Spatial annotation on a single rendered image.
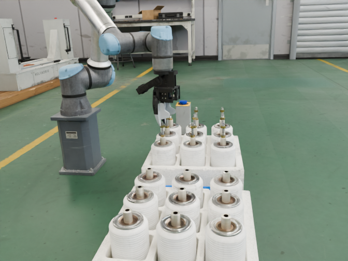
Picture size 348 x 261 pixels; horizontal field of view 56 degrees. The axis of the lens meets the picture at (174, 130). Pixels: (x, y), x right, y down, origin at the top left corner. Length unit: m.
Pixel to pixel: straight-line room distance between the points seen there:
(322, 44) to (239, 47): 1.43
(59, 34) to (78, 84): 3.35
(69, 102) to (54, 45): 3.29
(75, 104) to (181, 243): 1.01
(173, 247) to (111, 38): 0.73
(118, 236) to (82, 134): 0.89
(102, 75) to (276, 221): 1.03
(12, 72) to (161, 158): 2.76
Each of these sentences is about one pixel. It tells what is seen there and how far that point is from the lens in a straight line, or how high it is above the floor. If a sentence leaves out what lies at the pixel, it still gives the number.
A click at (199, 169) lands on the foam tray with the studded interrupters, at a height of 0.18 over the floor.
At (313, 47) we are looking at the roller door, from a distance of 6.48.
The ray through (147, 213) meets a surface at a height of 0.22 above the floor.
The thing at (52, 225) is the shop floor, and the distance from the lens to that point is 1.36.
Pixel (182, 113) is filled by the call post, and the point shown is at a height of 0.27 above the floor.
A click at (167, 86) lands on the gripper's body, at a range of 1.21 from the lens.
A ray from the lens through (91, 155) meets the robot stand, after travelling 1.68.
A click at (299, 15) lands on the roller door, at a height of 0.75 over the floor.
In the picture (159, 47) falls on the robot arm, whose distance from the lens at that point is 1.18.
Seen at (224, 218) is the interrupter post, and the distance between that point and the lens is 0.78.
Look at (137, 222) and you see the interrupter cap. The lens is 0.82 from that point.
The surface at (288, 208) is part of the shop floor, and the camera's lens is 1.39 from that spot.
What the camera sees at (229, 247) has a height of 0.23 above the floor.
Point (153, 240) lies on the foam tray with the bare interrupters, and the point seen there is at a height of 0.18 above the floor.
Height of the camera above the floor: 0.71
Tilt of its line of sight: 18 degrees down
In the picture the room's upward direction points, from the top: 2 degrees counter-clockwise
